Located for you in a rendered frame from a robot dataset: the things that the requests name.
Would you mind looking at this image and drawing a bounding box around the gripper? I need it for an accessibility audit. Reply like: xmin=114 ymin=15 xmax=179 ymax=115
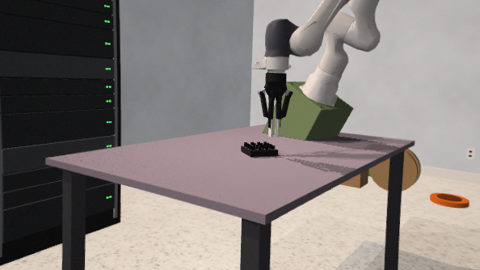
xmin=258 ymin=72 xmax=293 ymax=137

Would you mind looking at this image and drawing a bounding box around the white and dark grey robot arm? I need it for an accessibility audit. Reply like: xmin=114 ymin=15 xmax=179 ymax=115
xmin=251 ymin=0 xmax=381 ymax=107

